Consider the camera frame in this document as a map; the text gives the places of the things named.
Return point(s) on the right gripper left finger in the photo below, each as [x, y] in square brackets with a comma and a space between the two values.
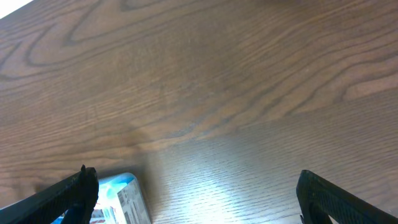
[73, 198]

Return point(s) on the blue Kool Fever box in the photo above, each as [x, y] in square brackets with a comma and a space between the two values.
[120, 200]

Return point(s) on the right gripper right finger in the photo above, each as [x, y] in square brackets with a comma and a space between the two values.
[322, 202]

